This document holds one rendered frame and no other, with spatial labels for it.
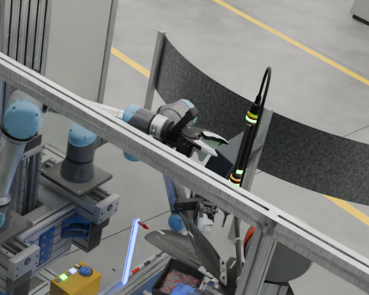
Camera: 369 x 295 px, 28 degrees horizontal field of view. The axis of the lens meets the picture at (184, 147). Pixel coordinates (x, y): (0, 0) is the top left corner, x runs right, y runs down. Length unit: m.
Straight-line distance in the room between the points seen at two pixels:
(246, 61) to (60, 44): 3.14
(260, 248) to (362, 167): 2.86
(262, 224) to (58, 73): 3.10
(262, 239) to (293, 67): 5.88
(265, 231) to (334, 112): 5.23
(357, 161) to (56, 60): 1.83
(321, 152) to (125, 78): 2.55
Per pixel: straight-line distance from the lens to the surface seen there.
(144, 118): 2.44
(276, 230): 1.46
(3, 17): 2.68
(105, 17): 4.58
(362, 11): 8.99
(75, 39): 4.44
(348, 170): 4.33
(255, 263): 1.53
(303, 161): 4.33
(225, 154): 3.16
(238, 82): 6.71
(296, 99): 6.69
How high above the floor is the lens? 2.88
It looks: 31 degrees down
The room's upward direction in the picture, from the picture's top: 13 degrees clockwise
